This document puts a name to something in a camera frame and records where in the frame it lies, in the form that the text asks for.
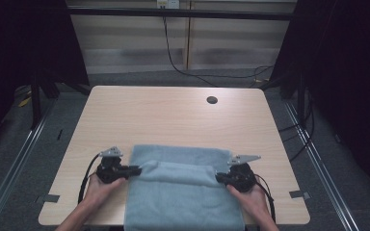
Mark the black metal stand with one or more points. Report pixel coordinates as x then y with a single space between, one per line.
36 102

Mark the black horizontal frame bar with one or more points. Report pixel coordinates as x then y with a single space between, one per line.
179 13

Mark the person's left hand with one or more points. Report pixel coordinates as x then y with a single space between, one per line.
101 192

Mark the yellow object on floor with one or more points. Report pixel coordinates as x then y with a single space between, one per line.
24 102

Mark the person's right hand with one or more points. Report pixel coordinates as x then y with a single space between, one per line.
252 200

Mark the grey tape piece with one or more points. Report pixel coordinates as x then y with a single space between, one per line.
48 198
299 194

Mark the aluminium floor rail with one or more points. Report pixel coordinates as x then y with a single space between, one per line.
16 166
321 166

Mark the light blue terry towel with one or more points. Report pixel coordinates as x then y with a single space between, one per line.
183 195

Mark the white power outlet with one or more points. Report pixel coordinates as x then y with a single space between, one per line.
168 4

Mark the dark curtain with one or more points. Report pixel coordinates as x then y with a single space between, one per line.
19 48
347 80

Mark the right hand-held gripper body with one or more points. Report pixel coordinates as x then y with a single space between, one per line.
242 176

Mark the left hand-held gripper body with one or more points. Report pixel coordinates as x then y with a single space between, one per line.
110 171

